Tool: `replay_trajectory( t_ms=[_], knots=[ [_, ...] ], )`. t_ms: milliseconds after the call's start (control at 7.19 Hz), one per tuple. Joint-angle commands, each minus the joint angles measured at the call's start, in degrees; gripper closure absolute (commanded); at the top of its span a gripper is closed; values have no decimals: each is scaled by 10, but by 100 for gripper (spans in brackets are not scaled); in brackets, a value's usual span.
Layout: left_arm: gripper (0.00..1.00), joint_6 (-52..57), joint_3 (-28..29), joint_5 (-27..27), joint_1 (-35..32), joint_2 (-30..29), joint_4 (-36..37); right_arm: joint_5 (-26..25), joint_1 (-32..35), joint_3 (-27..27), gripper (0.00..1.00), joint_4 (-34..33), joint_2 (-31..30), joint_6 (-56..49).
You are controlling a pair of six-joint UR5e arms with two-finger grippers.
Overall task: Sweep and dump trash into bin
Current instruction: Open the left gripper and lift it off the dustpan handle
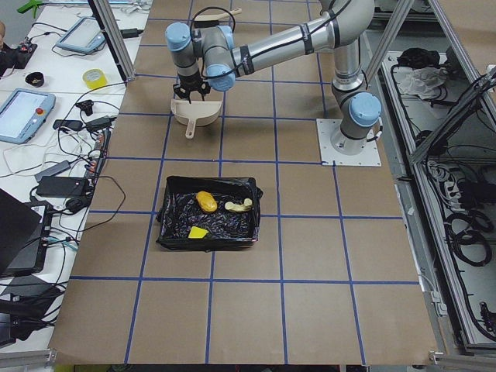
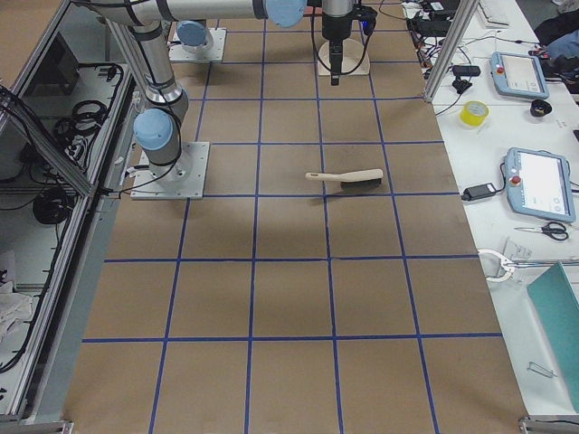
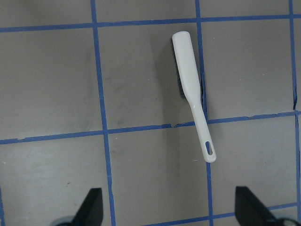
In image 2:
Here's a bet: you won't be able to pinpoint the teal board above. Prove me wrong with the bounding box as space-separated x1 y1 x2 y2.
527 262 578 407

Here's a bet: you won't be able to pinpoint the beige plastic dustpan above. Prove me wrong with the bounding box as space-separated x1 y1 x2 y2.
318 38 370 76

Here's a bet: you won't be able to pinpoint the white clamp tool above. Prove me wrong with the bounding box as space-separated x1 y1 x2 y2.
478 249 556 283

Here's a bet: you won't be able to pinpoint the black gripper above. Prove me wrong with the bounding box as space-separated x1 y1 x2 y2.
321 5 376 86

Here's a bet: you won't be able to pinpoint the black scissors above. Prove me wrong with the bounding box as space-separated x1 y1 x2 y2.
516 222 569 241

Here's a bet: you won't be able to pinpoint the yellow tape roll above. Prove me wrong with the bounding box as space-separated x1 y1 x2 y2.
460 100 489 127

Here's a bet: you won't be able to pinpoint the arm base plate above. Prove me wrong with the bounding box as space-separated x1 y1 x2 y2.
130 142 210 201
168 28 227 63

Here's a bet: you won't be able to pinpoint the beige hand brush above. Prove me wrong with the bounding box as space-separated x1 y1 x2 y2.
305 168 384 189

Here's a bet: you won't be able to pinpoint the teach pendant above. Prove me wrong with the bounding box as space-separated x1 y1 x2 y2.
489 52 550 99
504 147 576 222

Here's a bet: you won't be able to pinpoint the aluminium frame post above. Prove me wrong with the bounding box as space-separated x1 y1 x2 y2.
424 0 479 103

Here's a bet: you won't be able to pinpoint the upper teach pendant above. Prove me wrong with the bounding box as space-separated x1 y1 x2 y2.
489 52 550 99

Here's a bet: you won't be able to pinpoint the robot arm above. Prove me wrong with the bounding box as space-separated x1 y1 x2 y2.
176 21 214 54
75 1 377 108

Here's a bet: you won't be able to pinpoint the lower teach pendant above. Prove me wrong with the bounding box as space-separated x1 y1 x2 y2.
504 147 576 222

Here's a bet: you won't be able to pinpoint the black power adapter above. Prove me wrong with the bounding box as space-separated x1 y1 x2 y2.
460 183 498 202

